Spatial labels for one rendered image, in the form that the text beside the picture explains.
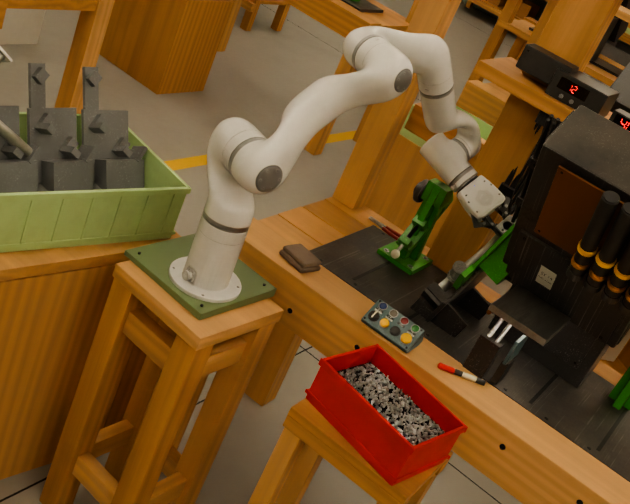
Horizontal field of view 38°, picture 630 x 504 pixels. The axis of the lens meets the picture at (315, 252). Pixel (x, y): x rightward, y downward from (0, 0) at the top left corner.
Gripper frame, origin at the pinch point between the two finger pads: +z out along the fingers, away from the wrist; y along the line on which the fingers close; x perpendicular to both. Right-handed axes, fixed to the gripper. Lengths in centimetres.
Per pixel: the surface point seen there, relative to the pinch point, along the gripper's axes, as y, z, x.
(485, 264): -12.7, 4.9, -4.1
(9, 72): -62, -251, 240
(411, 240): -15.7, -15.2, 22.5
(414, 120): 15, -47, 35
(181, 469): -109, -5, 36
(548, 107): 28.4, -17.2, -9.9
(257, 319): -70, -20, -8
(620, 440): -14, 62, 2
